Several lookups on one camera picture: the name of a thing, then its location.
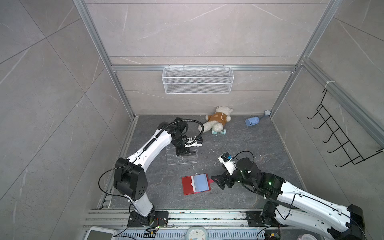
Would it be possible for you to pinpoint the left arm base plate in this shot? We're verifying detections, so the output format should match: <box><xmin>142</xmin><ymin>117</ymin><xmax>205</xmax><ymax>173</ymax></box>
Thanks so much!
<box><xmin>127</xmin><ymin>211</ymin><xmax>169</xmax><ymax>228</ymax></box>

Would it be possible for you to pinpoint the black wire hook rack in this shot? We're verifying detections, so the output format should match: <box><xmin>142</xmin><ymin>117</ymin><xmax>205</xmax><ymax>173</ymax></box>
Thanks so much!
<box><xmin>307</xmin><ymin>89</ymin><xmax>384</xmax><ymax>168</ymax></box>

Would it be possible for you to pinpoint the white round timer device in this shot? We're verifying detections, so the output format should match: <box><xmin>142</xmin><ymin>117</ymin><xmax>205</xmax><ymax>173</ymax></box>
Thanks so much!
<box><xmin>185</xmin><ymin>226</ymin><xmax>209</xmax><ymax>240</ymax></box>

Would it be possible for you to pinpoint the teal small dumbbell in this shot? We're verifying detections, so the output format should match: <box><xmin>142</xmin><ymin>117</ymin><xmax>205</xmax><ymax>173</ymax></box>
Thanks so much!
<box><xmin>212</xmin><ymin>129</ymin><xmax>227</xmax><ymax>135</ymax></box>

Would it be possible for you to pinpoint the clear acrylic organizer tray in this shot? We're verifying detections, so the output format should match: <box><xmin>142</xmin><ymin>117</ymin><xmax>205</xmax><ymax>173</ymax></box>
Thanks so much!
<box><xmin>166</xmin><ymin>145</ymin><xmax>198</xmax><ymax>166</ymax></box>

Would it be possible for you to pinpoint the aluminium front rail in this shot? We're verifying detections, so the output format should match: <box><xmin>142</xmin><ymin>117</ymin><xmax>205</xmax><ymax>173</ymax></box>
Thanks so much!
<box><xmin>80</xmin><ymin>209</ymin><xmax>332</xmax><ymax>230</ymax></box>

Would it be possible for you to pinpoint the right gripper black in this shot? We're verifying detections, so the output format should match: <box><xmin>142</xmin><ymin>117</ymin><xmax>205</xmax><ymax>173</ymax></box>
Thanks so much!
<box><xmin>210</xmin><ymin>163</ymin><xmax>257</xmax><ymax>190</ymax></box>

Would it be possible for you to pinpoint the white tablet device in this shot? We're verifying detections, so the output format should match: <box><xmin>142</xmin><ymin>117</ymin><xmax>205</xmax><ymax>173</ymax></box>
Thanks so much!
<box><xmin>84</xmin><ymin>227</ymin><xmax>119</xmax><ymax>240</ymax></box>

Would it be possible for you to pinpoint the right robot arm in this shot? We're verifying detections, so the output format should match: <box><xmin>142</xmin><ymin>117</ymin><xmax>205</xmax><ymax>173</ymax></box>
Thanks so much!
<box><xmin>211</xmin><ymin>154</ymin><xmax>367</xmax><ymax>240</ymax></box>

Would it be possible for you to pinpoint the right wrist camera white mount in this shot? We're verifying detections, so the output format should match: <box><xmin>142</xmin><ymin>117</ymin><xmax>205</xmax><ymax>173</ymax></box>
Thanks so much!
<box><xmin>218</xmin><ymin>152</ymin><xmax>237</xmax><ymax>175</ymax></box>

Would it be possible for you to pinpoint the white teddy bear orange shirt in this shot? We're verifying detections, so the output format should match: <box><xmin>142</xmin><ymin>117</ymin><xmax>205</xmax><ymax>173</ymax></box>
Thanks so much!
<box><xmin>203</xmin><ymin>106</ymin><xmax>234</xmax><ymax>133</ymax></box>

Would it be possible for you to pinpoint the red leather card holder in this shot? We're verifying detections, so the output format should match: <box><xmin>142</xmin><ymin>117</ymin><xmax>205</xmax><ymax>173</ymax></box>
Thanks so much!
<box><xmin>182</xmin><ymin>174</ymin><xmax>213</xmax><ymax>196</ymax></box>

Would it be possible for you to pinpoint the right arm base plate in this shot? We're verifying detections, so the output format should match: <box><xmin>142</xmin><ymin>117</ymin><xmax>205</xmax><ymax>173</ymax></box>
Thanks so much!
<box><xmin>245</xmin><ymin>211</ymin><xmax>287</xmax><ymax>227</ymax></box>

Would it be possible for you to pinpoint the white wire mesh basket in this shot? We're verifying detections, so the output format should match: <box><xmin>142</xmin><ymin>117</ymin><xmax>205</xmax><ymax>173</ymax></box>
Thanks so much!
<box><xmin>162</xmin><ymin>67</ymin><xmax>235</xmax><ymax>95</ymax></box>

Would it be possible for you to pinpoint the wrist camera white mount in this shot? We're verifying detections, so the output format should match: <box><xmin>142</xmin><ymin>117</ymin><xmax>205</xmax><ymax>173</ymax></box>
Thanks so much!
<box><xmin>218</xmin><ymin>152</ymin><xmax>237</xmax><ymax>175</ymax></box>
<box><xmin>184</xmin><ymin>137</ymin><xmax>203</xmax><ymax>148</ymax></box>

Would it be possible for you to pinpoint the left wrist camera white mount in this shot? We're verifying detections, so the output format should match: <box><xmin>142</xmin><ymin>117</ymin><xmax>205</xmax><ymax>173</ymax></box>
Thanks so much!
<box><xmin>184</xmin><ymin>137</ymin><xmax>203</xmax><ymax>148</ymax></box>

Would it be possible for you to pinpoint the pink white round object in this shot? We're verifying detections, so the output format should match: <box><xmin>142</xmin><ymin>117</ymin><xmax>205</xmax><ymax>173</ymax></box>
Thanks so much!
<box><xmin>298</xmin><ymin>234</ymin><xmax>317</xmax><ymax>240</ymax></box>

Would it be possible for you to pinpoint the blue cylindrical cup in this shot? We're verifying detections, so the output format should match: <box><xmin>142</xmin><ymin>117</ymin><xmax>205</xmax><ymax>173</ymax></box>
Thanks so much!
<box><xmin>245</xmin><ymin>117</ymin><xmax>260</xmax><ymax>127</ymax></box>

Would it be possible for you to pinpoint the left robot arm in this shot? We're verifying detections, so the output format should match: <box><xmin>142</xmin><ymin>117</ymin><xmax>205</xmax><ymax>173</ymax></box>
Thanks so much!
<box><xmin>112</xmin><ymin>118</ymin><xmax>205</xmax><ymax>227</ymax></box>

